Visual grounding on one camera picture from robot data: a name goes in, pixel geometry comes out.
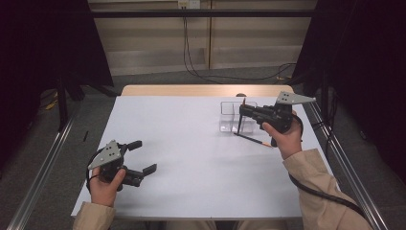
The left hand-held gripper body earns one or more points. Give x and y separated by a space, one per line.
107 156

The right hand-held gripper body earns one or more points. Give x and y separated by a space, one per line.
277 116

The clear plastic organizer box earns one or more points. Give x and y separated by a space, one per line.
228 124

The person's right hand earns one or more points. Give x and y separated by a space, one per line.
288 143

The person's left hand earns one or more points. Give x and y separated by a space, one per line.
102 191

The small dark round object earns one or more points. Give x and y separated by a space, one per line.
241 95

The small black stick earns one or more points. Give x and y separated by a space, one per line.
85 135

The white table mat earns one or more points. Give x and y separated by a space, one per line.
198 182

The wooden table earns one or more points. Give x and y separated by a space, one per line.
191 90

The black metal stand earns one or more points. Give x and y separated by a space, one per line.
62 105

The black curtain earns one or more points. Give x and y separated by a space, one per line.
48 41
367 64

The black horizontal bar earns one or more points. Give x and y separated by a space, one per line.
159 13

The aluminium rail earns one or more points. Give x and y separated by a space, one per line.
51 159
337 150

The white wall socket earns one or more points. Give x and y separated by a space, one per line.
189 4

